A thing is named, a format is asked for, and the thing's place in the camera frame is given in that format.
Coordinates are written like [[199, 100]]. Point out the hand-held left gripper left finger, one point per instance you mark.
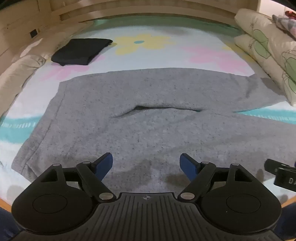
[[104, 165]]

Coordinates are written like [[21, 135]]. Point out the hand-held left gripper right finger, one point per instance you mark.
[[187, 165]]

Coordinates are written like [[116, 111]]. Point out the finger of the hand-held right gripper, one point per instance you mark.
[[271, 165]]

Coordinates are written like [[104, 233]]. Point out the grey pants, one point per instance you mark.
[[148, 129]]

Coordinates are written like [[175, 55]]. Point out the cream pillow with green print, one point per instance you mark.
[[261, 27], [266, 60]]

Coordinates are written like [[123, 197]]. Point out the floral bed sheet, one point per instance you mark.
[[161, 55]]

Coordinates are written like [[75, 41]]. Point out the black folded cloth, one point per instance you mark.
[[78, 51]]

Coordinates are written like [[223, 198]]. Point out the beige blanket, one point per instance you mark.
[[18, 69]]

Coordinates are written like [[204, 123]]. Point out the grey patterned cloth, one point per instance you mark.
[[285, 23]]

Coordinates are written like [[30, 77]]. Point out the wooden headboard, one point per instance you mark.
[[115, 9]]

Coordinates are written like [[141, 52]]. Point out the black wall outlet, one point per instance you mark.
[[33, 34]]

